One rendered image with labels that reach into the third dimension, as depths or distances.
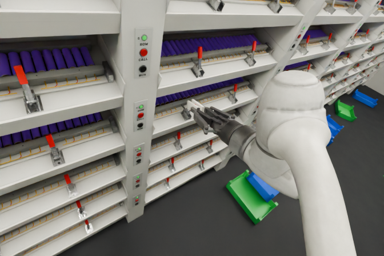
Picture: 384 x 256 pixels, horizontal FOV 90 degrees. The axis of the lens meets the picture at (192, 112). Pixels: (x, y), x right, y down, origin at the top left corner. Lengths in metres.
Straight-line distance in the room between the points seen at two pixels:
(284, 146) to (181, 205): 1.11
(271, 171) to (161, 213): 0.99
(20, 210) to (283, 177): 0.77
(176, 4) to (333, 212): 0.48
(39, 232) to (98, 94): 0.66
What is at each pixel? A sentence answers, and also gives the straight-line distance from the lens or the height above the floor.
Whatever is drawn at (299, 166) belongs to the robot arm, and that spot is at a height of 1.07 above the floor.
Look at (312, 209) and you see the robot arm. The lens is 0.33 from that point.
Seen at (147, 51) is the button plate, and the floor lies 1.07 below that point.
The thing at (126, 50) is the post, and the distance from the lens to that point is 0.46.
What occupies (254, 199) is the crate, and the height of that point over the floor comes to 0.00.
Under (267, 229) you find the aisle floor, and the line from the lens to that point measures 1.56.
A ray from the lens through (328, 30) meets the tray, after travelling 1.63.
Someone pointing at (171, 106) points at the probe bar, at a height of 0.80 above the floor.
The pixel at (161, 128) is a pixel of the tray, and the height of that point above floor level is 0.76.
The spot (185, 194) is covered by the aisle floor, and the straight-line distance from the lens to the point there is 1.43.
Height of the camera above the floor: 1.29
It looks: 41 degrees down
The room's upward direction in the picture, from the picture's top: 16 degrees clockwise
